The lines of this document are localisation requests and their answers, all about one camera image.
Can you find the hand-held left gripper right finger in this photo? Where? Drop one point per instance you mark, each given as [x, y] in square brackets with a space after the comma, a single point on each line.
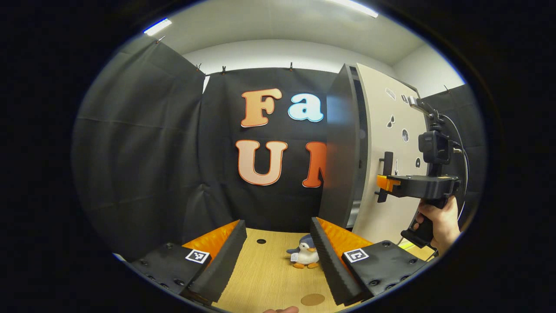
[330, 269]

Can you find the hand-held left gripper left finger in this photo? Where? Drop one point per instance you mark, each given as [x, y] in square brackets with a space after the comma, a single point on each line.
[223, 265]

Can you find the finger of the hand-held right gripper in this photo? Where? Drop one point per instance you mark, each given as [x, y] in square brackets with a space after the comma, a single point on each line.
[384, 182]

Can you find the round brown coaster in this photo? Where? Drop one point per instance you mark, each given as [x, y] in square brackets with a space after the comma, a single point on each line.
[312, 299]

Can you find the beige cabinet door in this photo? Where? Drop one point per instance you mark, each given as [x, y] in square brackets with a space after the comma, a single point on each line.
[378, 130]

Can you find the penguin plush toy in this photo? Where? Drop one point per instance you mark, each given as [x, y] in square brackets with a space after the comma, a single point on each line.
[306, 254]

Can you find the black backdrop cloth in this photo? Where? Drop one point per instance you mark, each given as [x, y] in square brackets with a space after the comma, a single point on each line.
[130, 152]

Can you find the row of black cloth clips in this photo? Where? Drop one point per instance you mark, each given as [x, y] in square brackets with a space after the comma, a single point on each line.
[291, 66]

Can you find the wide ceiling light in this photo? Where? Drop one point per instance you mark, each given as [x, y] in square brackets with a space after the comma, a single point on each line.
[356, 8]

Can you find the long ceiling light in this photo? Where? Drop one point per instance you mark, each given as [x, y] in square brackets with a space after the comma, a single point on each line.
[157, 27]

